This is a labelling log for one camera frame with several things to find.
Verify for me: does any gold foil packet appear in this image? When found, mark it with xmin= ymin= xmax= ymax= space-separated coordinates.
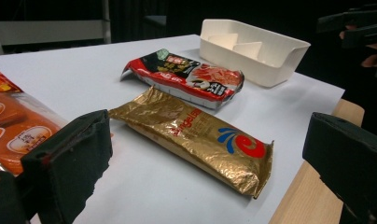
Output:
xmin=108 ymin=86 xmax=274 ymax=200

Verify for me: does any white plastic bin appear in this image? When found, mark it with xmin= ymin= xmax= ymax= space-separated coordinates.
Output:
xmin=199 ymin=18 xmax=312 ymax=88

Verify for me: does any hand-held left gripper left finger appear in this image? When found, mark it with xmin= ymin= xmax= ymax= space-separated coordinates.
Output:
xmin=20 ymin=109 xmax=114 ymax=224

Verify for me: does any white desk frame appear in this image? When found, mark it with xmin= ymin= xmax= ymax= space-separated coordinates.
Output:
xmin=0 ymin=0 xmax=112 ymax=56

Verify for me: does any white table mat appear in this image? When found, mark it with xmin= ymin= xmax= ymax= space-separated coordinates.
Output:
xmin=0 ymin=34 xmax=346 ymax=224

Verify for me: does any wooden table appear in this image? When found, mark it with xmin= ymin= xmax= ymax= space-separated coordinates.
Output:
xmin=268 ymin=98 xmax=366 ymax=224

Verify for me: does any orange snack packet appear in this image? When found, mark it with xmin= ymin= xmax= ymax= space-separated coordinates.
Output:
xmin=0 ymin=63 xmax=69 ymax=175

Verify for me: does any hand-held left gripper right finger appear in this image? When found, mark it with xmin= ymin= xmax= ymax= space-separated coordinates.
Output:
xmin=302 ymin=111 xmax=377 ymax=224

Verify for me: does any red and black snack packet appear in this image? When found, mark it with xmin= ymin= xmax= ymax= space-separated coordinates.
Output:
xmin=120 ymin=49 xmax=245 ymax=110

